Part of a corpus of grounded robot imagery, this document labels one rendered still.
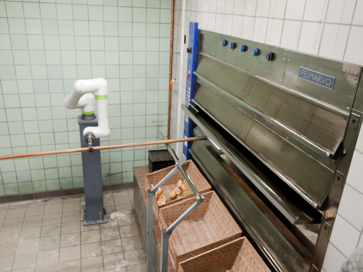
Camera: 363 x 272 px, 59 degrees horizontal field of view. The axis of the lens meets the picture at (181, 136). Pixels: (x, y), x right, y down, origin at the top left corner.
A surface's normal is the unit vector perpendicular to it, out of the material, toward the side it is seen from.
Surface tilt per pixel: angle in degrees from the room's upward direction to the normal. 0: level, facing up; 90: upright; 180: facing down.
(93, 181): 90
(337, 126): 70
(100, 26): 90
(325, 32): 90
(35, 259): 0
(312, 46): 90
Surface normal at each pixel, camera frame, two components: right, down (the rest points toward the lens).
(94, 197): 0.29, 0.37
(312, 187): -0.88, -0.25
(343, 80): -0.96, 0.07
